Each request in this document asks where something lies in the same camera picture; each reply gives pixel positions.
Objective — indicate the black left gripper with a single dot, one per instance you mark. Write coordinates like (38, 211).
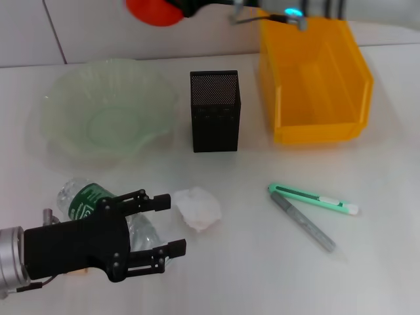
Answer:
(75, 246)

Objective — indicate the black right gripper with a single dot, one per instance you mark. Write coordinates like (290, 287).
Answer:
(187, 6)

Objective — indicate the white paper ball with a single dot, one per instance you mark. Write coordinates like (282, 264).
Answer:
(197, 210)

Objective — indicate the red-orange fruit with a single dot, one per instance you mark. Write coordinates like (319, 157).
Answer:
(154, 11)

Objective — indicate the clear water bottle green label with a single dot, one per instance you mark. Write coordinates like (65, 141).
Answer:
(82, 197)

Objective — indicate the green utility knife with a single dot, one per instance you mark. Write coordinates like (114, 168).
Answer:
(295, 194)

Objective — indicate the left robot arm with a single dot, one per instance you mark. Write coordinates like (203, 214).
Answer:
(11, 259)

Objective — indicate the black mesh pen holder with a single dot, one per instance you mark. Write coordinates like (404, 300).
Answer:
(215, 124)

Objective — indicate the pale green glass fruit plate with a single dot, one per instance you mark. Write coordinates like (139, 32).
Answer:
(108, 131)

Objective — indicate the grey marker pen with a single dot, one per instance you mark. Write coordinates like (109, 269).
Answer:
(302, 220)

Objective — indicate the yellow plastic storage bin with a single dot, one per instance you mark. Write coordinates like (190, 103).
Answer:
(315, 98)

